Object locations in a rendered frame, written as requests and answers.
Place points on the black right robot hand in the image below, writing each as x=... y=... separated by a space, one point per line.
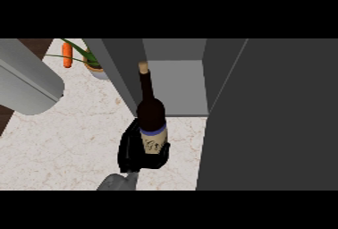
x=130 y=149

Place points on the dark wine bottle with cork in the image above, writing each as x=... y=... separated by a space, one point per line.
x=151 y=116

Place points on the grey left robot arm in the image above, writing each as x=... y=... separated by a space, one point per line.
x=24 y=80

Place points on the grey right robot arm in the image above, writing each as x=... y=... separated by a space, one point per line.
x=115 y=182

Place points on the grey open cabinet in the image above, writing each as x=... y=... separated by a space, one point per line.
x=180 y=86

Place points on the dark grey cabinet door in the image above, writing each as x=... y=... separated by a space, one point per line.
x=272 y=119

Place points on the green potted plant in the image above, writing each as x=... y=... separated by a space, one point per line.
x=93 y=64

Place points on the orange carrot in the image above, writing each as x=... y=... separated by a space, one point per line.
x=67 y=55

